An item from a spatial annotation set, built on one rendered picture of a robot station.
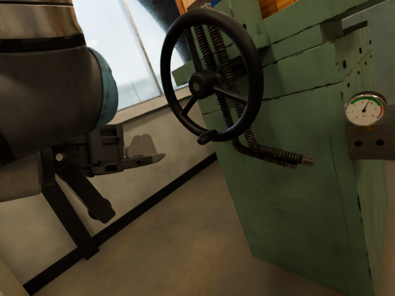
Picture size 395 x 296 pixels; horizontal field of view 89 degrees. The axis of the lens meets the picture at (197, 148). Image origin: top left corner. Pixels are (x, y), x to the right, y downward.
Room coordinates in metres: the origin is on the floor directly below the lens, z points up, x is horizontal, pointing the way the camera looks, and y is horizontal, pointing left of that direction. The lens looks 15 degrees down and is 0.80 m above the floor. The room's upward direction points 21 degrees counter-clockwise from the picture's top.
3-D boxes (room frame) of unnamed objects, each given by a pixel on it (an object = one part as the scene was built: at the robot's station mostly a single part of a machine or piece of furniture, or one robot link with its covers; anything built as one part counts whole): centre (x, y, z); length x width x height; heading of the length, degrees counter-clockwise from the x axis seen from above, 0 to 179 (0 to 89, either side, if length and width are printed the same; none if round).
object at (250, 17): (0.57, -0.18, 0.91); 0.15 x 0.14 x 0.09; 40
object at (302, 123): (0.77, -0.42, 0.36); 0.58 x 0.45 x 0.71; 130
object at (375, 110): (0.36, -0.33, 0.65); 0.06 x 0.04 x 0.08; 40
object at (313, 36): (0.66, -0.28, 0.82); 0.40 x 0.21 x 0.04; 40
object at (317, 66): (0.77, -0.42, 0.76); 0.57 x 0.45 x 0.09; 130
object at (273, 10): (0.63, -0.27, 0.94); 0.16 x 0.01 x 0.07; 40
